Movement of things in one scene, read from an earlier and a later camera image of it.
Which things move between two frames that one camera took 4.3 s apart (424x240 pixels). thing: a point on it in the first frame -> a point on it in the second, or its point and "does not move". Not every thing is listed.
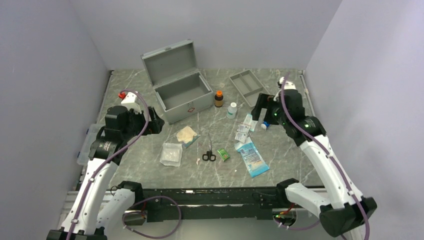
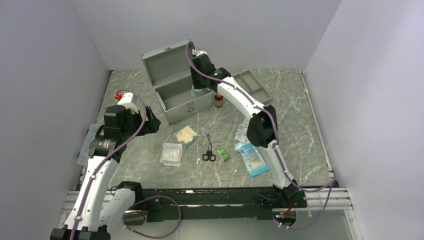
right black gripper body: [273, 115] -> [197, 78]
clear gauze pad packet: [171, 154] does not move
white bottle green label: [232, 110] -> [195, 92]
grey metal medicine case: [180, 89] does not move
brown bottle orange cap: [218, 97] does not move
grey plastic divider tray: [249, 86] does not move
